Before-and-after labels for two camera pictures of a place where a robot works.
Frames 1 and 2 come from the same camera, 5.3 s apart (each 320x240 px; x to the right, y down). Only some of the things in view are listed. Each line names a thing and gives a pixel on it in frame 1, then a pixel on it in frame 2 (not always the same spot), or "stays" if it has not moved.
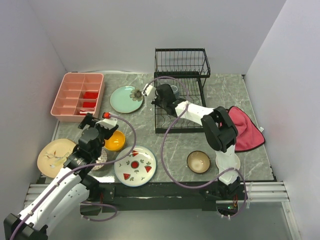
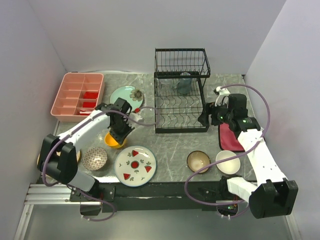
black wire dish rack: x=185 y=69 stays
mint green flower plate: x=126 y=99 stays
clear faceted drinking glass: x=165 y=81 stays
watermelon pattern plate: x=137 y=168 stays
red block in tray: x=90 y=95 stays
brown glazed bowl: x=198 y=162 stays
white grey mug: x=174 y=89 → x=184 y=85
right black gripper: x=156 y=102 → x=210 y=108
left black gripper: x=87 y=120 → x=120 y=138
